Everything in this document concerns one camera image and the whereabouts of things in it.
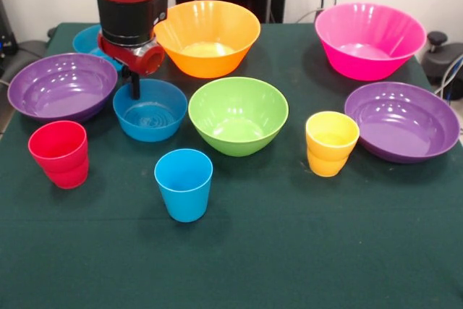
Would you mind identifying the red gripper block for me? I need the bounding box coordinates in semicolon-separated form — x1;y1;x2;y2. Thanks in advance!
97;32;166;101

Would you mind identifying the small blue plastic bowl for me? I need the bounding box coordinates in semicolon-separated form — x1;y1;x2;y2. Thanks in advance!
112;77;188;143
72;25;124;72

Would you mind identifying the orange plastic bowl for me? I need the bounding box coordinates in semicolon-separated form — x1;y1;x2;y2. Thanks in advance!
153;0;261;79

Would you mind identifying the green plastic bowl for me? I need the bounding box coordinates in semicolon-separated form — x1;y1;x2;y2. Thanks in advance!
187;76;290;157

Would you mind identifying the blue plastic cup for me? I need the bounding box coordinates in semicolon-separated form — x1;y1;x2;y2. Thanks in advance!
154;148;214;223

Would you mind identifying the pink plastic bowl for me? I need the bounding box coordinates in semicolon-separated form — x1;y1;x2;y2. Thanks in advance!
314;2;428;82

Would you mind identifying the purple plastic bowl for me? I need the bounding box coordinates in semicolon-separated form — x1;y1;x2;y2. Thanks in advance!
344;81;461;164
7;52;119;124

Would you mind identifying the grey rounded base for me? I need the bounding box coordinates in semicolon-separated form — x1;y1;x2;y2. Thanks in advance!
14;39;50;67

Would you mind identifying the red plastic cup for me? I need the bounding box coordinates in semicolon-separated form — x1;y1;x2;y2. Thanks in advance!
27;119;90;190

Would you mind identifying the black equipment box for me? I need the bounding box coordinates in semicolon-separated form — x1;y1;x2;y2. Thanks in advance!
0;0;19;75

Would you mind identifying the dark green tablecloth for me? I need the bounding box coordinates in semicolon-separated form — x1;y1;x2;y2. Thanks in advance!
0;21;463;309

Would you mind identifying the yellow plastic cup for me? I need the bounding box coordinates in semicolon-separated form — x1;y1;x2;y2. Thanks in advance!
305;111;361;178

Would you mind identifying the black clamp with knob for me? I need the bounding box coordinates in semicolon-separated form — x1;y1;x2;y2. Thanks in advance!
421;30;463;84

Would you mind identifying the bundle of light cables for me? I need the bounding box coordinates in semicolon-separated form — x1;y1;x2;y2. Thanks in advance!
433;54;463;102

